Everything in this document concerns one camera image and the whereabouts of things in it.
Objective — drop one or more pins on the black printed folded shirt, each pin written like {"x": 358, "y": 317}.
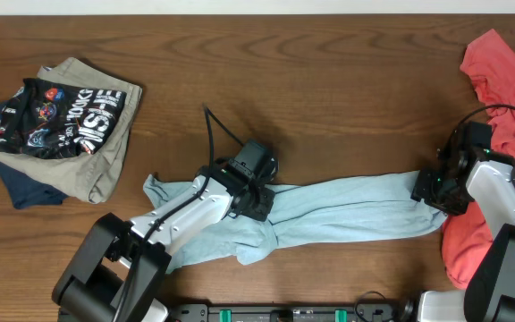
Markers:
{"x": 49, "y": 120}

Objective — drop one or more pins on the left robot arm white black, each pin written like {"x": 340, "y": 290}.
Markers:
{"x": 117, "y": 270}

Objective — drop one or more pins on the light blue t-shirt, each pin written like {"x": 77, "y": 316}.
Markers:
{"x": 354, "y": 209}

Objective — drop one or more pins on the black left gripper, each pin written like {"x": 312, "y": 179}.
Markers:
{"x": 260, "y": 202}

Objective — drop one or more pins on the red t-shirt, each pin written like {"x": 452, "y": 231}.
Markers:
{"x": 490, "y": 65}

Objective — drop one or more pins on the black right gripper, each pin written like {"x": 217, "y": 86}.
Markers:
{"x": 425, "y": 192}

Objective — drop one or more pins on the beige folded garment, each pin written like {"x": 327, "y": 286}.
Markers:
{"x": 90, "y": 178}

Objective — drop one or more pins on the navy folded garment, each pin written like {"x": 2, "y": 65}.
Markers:
{"x": 26, "y": 192}

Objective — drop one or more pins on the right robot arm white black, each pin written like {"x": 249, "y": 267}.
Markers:
{"x": 480, "y": 175}

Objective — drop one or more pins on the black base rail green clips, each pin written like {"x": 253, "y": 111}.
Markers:
{"x": 369, "y": 307}

